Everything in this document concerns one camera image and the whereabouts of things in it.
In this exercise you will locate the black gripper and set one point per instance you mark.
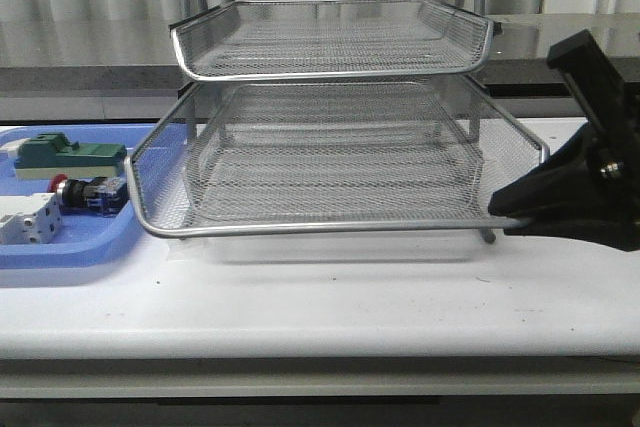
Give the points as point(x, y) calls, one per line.
point(588, 190)

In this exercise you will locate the blue plastic tray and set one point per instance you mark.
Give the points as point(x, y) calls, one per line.
point(84, 239)

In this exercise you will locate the grey stone counter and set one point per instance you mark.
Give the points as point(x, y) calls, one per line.
point(39, 56)

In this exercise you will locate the green and beige switch block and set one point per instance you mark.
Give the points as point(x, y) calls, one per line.
point(49, 154)

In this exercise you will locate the red emergency stop button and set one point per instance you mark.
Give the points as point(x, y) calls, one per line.
point(104, 196)

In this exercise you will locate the white circuit breaker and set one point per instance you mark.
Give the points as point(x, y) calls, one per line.
point(29, 219)

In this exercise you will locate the silver mesh tray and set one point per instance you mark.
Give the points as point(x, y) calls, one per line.
point(333, 152)
point(269, 40)
point(155, 168)

